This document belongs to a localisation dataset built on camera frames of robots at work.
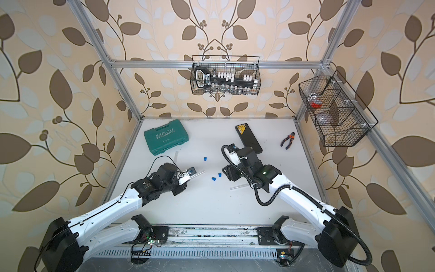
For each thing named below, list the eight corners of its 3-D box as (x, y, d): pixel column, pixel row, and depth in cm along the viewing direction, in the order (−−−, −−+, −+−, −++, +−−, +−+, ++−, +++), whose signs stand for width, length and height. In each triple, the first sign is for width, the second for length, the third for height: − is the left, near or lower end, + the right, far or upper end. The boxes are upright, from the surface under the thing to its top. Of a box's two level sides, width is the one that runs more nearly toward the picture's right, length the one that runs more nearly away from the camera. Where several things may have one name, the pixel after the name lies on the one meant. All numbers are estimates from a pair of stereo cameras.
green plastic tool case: (153, 157, 103) (149, 152, 98) (145, 136, 113) (142, 131, 109) (190, 142, 111) (188, 136, 106) (179, 123, 121) (178, 118, 117)
